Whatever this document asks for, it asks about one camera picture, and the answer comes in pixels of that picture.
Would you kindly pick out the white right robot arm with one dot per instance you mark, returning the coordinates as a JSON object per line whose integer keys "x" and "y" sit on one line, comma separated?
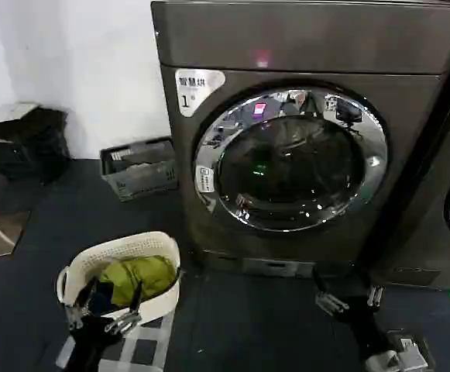
{"x": 406, "y": 350}

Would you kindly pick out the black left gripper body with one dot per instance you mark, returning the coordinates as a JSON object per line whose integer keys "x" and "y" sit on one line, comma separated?
{"x": 89, "y": 341}

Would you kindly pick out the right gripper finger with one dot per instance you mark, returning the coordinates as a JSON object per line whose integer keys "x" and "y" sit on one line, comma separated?
{"x": 331, "y": 304}
{"x": 375, "y": 296}

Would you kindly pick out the black storage boxes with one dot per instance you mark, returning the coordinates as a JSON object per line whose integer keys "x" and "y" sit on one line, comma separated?
{"x": 35, "y": 147}

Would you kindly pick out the flat pale cardboard sheet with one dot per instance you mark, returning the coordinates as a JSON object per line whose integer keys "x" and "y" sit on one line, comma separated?
{"x": 11, "y": 111}

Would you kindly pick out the white perforated laundry basket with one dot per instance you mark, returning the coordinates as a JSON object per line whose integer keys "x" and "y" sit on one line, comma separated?
{"x": 131, "y": 244}

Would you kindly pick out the small white door sticker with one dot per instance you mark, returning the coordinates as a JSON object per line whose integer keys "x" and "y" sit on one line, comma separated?
{"x": 205, "y": 179}

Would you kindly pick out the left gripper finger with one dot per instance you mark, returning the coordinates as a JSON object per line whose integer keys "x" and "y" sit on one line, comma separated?
{"x": 135, "y": 300}
{"x": 82, "y": 306}

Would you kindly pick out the silver label sticker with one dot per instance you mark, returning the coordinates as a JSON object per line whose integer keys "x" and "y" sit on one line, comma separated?
{"x": 209, "y": 79}

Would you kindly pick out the brown panel with white bars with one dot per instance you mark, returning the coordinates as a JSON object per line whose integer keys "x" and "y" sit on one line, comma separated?
{"x": 0, "y": 224}

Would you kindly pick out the grey slatted plastic crate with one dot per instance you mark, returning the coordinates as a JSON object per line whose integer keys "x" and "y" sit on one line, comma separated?
{"x": 139, "y": 176}

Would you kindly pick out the grey dryer with label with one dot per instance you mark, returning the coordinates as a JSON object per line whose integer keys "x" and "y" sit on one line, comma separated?
{"x": 286, "y": 42}

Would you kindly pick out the grey dryer without label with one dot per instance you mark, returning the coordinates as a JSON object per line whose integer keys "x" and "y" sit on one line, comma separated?
{"x": 422, "y": 217}

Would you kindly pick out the dark blue garment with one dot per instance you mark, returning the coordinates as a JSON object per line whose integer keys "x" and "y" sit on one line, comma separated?
{"x": 101, "y": 296}

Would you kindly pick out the round glass dryer door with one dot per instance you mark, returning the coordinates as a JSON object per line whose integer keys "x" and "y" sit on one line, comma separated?
{"x": 290, "y": 170}

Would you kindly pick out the grey checkered floor mat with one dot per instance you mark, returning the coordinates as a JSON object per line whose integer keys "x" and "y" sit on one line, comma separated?
{"x": 143, "y": 348}

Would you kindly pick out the green garment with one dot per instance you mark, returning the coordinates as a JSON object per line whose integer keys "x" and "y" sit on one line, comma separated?
{"x": 139, "y": 277}

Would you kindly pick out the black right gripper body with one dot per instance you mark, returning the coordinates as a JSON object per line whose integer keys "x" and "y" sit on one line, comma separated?
{"x": 364, "y": 321}

